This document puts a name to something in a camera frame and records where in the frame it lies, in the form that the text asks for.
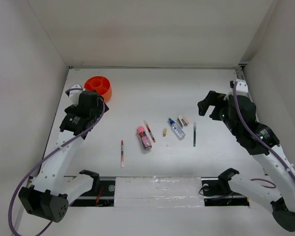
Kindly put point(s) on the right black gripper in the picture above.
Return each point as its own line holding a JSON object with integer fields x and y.
{"x": 211, "y": 99}

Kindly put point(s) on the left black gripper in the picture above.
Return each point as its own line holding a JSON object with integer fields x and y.
{"x": 101, "y": 107}

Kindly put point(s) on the beige pink correction tape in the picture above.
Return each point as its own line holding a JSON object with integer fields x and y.
{"x": 182, "y": 121}

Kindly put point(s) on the blue capped spray bottle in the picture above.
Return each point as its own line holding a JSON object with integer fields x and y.
{"x": 176, "y": 129}

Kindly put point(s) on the small beige eraser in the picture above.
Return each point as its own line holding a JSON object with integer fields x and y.
{"x": 164, "y": 132}

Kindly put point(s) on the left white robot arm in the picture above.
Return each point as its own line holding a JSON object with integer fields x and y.
{"x": 50, "y": 195}

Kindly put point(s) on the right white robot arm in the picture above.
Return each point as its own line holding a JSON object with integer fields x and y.
{"x": 238, "y": 113}

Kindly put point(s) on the green ink pen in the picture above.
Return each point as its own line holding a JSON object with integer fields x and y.
{"x": 194, "y": 133}

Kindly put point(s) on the orange round divided container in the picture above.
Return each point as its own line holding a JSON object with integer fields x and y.
{"x": 101, "y": 85}

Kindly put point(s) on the red pen with white cap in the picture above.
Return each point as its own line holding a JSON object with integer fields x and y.
{"x": 149, "y": 130}

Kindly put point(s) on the red pen lower left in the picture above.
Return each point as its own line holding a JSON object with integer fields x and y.
{"x": 122, "y": 154}

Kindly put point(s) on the aluminium rail right edge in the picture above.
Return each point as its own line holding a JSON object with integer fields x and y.
{"x": 240, "y": 71}

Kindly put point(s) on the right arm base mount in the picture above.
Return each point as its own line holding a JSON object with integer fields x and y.
{"x": 215, "y": 195}

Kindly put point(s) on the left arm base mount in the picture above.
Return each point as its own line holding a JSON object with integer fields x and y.
{"x": 102, "y": 196}

